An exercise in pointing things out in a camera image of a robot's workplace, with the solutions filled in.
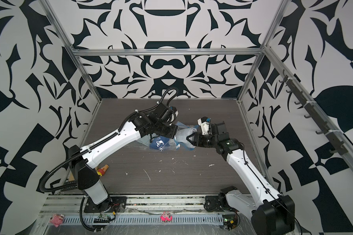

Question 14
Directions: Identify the pink plush toy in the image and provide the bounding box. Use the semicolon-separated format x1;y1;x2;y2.
49;214;65;228

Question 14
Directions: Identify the red yellow toy figure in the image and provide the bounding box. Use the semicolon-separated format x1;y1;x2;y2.
97;165;109;176

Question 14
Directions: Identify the black corrugated cable conduit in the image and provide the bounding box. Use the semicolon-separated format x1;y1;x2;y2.
39;87;179;193

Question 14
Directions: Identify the white slotted cable duct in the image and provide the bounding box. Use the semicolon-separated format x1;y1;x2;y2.
60;213;224;226

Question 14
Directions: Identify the clear vacuum bag blue zip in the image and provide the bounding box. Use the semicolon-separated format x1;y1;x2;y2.
129;121;199;152

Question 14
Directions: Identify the blue towel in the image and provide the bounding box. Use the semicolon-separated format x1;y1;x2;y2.
149;136;170;151

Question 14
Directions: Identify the pink toy on rail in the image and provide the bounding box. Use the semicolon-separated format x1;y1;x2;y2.
160;211;173;222

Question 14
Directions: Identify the green circuit board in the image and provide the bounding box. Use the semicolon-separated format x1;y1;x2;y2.
223;214;241;231

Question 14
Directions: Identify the grey wall hook rack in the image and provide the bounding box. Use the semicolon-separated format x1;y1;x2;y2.
281;75;349;156

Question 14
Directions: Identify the grey towel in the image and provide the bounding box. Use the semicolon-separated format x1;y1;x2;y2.
174;127;197;150

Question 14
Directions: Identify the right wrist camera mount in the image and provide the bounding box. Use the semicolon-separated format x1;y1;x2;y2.
198;117;212;135

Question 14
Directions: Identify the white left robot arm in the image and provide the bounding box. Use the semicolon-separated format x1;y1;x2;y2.
70;102;178;211

